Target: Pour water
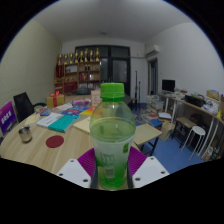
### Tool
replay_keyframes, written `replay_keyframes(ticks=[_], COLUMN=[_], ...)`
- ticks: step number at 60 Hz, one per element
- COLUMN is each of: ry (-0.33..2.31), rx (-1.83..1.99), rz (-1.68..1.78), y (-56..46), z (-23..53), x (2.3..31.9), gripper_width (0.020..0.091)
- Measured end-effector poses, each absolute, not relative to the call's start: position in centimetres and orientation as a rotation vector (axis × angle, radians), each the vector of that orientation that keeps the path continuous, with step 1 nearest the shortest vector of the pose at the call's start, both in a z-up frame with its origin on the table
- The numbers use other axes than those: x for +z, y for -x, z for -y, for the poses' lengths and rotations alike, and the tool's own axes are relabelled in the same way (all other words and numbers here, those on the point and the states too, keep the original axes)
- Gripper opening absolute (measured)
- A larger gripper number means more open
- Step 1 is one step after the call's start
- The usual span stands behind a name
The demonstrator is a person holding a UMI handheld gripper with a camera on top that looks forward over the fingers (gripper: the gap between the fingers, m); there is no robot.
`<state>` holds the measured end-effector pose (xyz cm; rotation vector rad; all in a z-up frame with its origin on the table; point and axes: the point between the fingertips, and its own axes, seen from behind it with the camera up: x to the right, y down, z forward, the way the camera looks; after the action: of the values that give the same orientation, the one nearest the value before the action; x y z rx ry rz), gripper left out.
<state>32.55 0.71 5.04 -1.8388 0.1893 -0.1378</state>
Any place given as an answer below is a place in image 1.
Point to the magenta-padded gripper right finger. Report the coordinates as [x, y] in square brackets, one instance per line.
[148, 171]

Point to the brown paper bag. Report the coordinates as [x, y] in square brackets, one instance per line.
[166, 131]

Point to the wooden stool with black legs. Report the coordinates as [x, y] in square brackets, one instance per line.
[186, 121]

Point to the white round stool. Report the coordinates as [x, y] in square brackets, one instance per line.
[196, 130]

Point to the gift box with red ribbon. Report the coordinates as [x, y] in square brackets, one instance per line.
[55, 100]

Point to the book stacks on floor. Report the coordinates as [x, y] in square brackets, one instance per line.
[153, 110]

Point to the flat round red coaster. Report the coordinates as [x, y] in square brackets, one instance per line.
[54, 141]

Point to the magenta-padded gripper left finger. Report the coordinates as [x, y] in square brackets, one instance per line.
[75, 171]

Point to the yellow and red book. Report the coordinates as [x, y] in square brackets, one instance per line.
[88, 111]

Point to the black framed glass door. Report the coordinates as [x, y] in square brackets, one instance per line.
[119, 70]

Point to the pink packet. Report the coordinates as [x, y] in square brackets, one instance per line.
[81, 103]

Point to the orange upright box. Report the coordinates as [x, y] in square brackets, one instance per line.
[96, 98]

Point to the black office chair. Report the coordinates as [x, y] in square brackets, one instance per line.
[22, 106]

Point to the blue and red magazine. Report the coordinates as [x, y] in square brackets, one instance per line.
[42, 111]
[73, 111]

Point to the green drink bottle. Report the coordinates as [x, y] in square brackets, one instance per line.
[112, 133]

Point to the cream thick book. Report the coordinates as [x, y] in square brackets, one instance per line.
[32, 119]

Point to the wooden shelf unit with trophies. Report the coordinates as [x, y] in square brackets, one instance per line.
[75, 75]

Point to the black tripod stand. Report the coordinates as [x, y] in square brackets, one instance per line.
[136, 86]

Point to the dark swivel chair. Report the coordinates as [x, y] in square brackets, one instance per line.
[83, 91]

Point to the small wooden side table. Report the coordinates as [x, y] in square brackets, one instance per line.
[146, 132]

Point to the black computer monitor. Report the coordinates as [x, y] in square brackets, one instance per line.
[168, 85]

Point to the white paper booklet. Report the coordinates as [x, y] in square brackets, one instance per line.
[48, 119]

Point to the long wooden wall desk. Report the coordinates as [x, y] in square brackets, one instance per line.
[196, 106]

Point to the small metal cup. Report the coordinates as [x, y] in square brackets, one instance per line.
[25, 135]

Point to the beige flat book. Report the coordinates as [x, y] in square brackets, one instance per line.
[83, 126]

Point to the purple sign board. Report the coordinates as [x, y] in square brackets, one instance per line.
[7, 118]

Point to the white wall air conditioner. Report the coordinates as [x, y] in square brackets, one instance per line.
[152, 51]

